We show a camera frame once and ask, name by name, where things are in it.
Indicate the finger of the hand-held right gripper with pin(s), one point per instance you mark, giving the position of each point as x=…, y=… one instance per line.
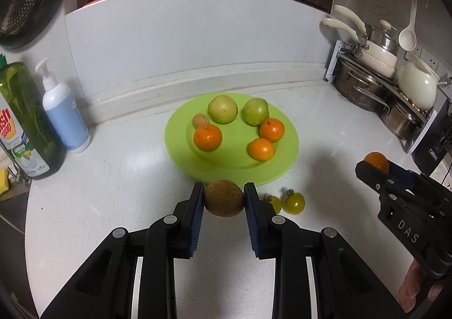
x=369, y=174
x=399, y=172

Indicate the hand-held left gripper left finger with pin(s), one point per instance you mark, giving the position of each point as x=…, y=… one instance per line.
x=196, y=220

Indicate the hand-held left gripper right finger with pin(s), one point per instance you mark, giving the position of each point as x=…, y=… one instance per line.
x=251, y=220

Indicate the smooth small orange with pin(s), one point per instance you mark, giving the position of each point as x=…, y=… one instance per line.
x=261, y=149
x=377, y=160

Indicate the brown kiwi fruit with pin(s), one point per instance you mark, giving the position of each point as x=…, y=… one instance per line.
x=224, y=198

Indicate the green plate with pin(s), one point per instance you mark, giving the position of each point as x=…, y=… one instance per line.
x=233, y=153

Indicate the orange tangerine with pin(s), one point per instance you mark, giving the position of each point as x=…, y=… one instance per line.
x=207, y=138
x=272, y=130

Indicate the brown longan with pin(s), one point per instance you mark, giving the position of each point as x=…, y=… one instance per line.
x=200, y=121

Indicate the green apple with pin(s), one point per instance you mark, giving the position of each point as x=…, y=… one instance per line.
x=222, y=109
x=255, y=112

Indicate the person's right hand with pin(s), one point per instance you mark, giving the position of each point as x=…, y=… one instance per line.
x=409, y=287

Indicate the green cherry tomato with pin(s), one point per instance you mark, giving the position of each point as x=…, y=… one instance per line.
x=274, y=204
x=294, y=203

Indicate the black knife block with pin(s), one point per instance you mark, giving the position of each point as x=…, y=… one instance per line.
x=436, y=142

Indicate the small steel pot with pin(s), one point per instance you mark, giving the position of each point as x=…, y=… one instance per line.
x=402, y=121

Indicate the large steel pot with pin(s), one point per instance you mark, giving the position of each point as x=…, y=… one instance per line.
x=356, y=87

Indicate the white ceramic pot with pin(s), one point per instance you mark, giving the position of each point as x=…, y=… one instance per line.
x=418, y=84

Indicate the white ceramic pan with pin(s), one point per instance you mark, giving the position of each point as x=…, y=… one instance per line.
x=379, y=61

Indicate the steel pot rack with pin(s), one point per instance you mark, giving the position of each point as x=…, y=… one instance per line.
x=332, y=61

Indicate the steel pot with lid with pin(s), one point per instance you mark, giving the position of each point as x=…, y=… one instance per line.
x=383, y=39

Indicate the white ladle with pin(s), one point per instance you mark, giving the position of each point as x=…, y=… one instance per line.
x=408, y=38

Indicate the white blue pump bottle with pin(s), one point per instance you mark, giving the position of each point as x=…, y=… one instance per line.
x=65, y=117

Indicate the curved steel faucet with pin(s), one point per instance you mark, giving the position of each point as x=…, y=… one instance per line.
x=19, y=176

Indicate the kitchen sink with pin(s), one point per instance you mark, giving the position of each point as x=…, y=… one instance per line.
x=10, y=227

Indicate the green dish soap bottle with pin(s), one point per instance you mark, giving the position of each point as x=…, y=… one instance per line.
x=28, y=121

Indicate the yellow sponge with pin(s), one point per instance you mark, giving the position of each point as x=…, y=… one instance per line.
x=2, y=181

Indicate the white wall outlet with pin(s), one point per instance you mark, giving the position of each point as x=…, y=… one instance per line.
x=429, y=57

